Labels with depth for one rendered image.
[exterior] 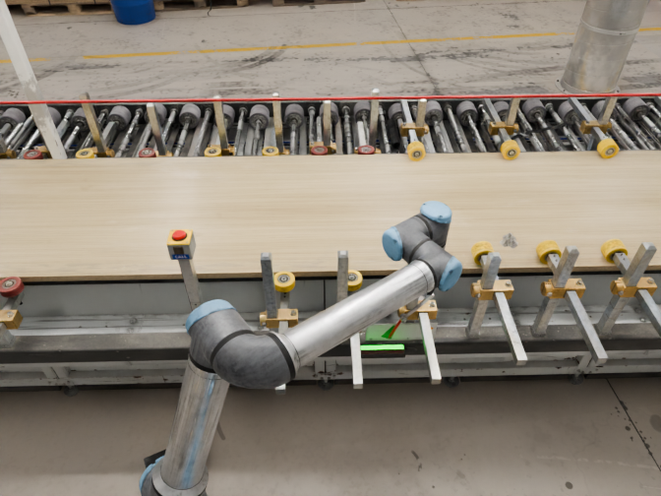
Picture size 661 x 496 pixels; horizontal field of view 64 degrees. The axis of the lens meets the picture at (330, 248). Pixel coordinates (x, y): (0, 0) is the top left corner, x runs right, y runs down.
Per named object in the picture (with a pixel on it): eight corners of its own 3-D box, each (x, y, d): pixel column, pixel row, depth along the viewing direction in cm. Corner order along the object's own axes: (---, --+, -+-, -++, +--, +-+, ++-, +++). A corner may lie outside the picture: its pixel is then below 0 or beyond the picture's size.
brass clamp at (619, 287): (652, 298, 185) (658, 288, 181) (614, 298, 185) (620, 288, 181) (644, 284, 189) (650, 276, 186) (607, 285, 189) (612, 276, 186)
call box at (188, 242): (193, 261, 166) (189, 243, 161) (171, 262, 166) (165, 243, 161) (197, 246, 171) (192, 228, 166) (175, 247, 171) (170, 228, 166)
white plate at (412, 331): (434, 340, 199) (438, 323, 192) (365, 341, 198) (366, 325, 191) (434, 339, 199) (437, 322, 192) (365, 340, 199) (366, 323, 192)
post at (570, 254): (540, 341, 203) (580, 251, 170) (531, 341, 203) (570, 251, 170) (537, 335, 205) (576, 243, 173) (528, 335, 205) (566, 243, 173)
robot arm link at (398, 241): (407, 248, 137) (441, 229, 143) (378, 225, 144) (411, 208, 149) (403, 274, 144) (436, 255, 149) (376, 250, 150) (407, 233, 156)
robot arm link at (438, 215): (411, 206, 149) (437, 193, 153) (407, 238, 157) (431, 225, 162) (436, 222, 143) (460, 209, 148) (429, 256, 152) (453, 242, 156)
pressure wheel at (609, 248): (601, 259, 198) (615, 266, 201) (619, 245, 194) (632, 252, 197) (595, 248, 203) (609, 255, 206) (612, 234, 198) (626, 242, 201)
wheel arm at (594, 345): (605, 363, 164) (610, 356, 161) (594, 364, 164) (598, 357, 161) (552, 253, 200) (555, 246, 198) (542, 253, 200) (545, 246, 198)
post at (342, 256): (345, 346, 202) (348, 256, 169) (336, 346, 201) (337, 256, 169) (345, 339, 204) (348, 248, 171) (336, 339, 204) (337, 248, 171)
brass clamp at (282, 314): (297, 329, 191) (297, 320, 188) (261, 330, 191) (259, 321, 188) (298, 316, 196) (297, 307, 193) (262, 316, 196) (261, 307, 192)
